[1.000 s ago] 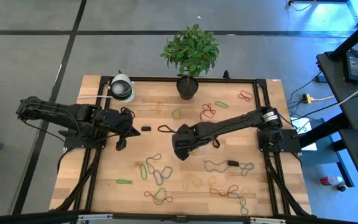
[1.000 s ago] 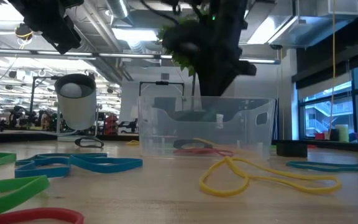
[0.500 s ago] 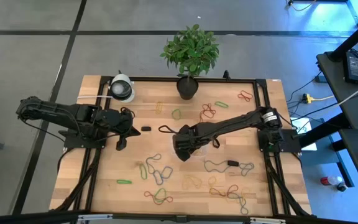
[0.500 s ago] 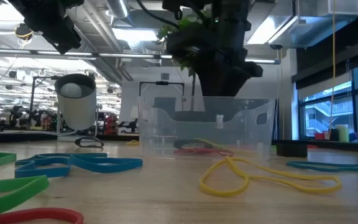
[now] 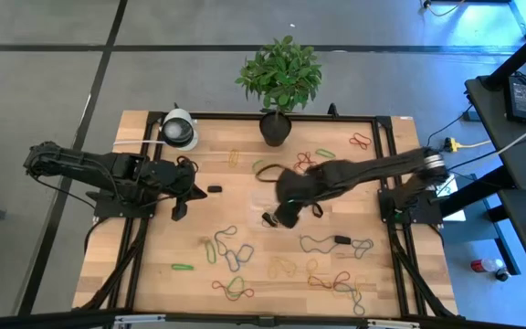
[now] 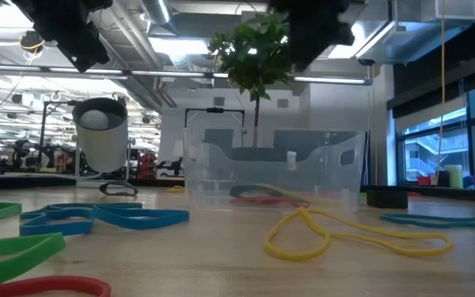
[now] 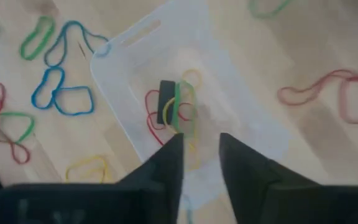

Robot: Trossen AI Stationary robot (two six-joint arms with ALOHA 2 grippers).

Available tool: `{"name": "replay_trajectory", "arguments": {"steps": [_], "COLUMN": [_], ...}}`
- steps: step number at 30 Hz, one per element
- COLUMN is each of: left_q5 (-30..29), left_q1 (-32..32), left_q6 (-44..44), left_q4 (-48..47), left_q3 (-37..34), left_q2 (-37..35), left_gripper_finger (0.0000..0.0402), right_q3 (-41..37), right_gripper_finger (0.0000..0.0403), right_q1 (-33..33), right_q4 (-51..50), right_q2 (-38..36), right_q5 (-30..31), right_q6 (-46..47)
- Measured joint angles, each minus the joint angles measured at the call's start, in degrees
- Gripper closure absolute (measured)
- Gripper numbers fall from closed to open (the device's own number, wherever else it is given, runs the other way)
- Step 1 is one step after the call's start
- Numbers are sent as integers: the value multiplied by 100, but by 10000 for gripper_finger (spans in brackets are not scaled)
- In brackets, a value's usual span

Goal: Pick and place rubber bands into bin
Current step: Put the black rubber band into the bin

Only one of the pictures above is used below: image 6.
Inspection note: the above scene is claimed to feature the clear plastic bin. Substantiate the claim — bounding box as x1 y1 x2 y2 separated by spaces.
181 125 366 212

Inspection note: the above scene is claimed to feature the white cylindrical spot lamp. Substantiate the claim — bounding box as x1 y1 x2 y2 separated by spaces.
71 97 130 189

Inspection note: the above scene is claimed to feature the blue rubber band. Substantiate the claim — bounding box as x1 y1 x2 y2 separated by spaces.
18 205 190 237
20 201 143 222

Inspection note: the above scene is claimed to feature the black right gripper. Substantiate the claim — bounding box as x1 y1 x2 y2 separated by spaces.
268 0 355 72

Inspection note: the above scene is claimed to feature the black rubber band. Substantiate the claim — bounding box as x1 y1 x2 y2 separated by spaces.
99 181 139 197

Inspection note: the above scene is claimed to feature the teal rubber band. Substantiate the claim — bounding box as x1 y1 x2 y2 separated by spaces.
379 212 475 230

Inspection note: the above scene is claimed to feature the red rubber band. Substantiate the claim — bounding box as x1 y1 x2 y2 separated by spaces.
228 196 311 209
0 263 113 297

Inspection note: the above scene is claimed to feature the black metal frame stand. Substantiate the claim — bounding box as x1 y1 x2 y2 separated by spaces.
184 106 246 129

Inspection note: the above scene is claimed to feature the linear ceiling light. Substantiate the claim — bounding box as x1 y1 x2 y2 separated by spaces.
0 64 373 86

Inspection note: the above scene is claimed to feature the pale green cylinder container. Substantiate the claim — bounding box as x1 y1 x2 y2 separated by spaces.
445 164 464 190

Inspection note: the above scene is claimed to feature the round black ceiling fixture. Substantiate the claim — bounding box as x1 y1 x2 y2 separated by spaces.
19 31 45 53

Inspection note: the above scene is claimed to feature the green potted plant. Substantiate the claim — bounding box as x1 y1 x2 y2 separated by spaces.
208 12 300 162

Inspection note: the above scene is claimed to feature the red background equipment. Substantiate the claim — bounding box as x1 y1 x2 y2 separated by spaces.
138 151 158 179

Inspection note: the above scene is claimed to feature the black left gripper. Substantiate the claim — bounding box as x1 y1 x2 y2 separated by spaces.
12 0 113 73

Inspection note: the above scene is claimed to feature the black rectangular block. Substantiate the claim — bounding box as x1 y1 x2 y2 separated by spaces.
366 188 409 210

